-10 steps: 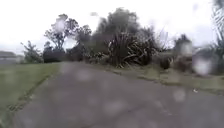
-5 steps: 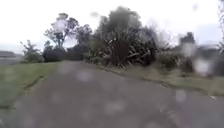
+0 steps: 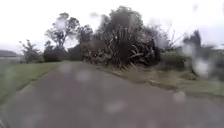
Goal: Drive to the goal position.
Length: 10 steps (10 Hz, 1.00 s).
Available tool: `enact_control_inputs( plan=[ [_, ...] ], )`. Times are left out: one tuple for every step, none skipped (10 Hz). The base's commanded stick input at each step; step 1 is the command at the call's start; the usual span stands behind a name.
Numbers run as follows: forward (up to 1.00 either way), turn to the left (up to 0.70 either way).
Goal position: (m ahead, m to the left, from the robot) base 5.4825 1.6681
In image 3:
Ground flax bushes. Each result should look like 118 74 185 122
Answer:
79 5 174 69

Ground grey asphalt path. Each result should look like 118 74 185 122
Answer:
0 61 224 128

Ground dark bush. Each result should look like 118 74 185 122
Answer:
42 46 84 63

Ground tall tree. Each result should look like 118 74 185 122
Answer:
44 12 82 51

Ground grass verge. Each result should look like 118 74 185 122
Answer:
89 62 224 99
0 61 63 104

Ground small tree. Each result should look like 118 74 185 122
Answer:
18 39 43 64

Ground building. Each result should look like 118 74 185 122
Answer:
0 49 23 63

